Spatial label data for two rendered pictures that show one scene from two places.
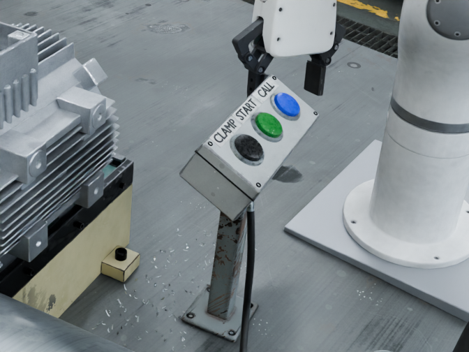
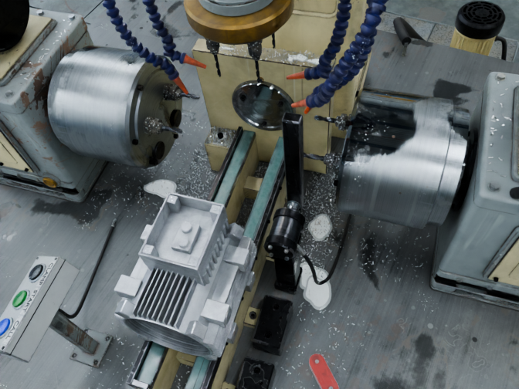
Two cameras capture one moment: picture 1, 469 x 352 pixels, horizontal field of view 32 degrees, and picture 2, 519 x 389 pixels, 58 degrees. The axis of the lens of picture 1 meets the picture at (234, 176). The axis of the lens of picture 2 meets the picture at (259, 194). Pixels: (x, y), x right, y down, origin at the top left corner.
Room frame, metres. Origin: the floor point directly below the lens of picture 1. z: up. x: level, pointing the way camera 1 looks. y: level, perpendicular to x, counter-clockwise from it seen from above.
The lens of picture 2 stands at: (1.00, 0.43, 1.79)
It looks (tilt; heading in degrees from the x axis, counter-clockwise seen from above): 56 degrees down; 185
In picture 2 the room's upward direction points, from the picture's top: 9 degrees counter-clockwise
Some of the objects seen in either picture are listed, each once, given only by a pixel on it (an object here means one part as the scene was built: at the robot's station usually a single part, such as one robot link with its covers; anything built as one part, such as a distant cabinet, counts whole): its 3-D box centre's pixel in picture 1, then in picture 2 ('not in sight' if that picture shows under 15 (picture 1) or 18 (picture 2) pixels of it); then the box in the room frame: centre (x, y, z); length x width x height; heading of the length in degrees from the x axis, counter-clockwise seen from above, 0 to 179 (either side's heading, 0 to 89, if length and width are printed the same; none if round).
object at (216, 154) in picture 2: not in sight; (223, 150); (0.23, 0.28, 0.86); 0.07 x 0.06 x 0.12; 70
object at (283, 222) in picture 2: not in sight; (325, 187); (0.42, 0.52, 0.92); 0.45 x 0.13 x 0.24; 160
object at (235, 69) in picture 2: not in sight; (272, 101); (0.19, 0.42, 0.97); 0.30 x 0.11 x 0.34; 70
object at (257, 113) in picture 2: not in sight; (262, 107); (0.25, 0.40, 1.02); 0.15 x 0.02 x 0.15; 70
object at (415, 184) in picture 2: not in sight; (411, 160); (0.45, 0.68, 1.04); 0.41 x 0.25 x 0.25; 70
